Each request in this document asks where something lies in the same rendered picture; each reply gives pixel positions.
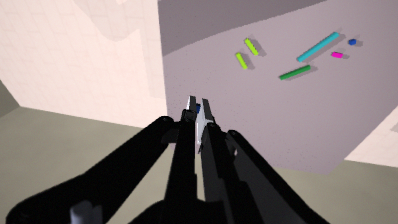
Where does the magenta rod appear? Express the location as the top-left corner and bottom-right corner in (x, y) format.
(332, 52), (343, 58)

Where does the turquoise rod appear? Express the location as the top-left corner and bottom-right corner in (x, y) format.
(297, 32), (338, 62)

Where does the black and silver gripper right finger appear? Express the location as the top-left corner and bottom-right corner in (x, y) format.
(197, 98), (330, 224)

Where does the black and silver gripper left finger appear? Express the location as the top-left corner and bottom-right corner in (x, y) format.
(6, 95), (198, 224)

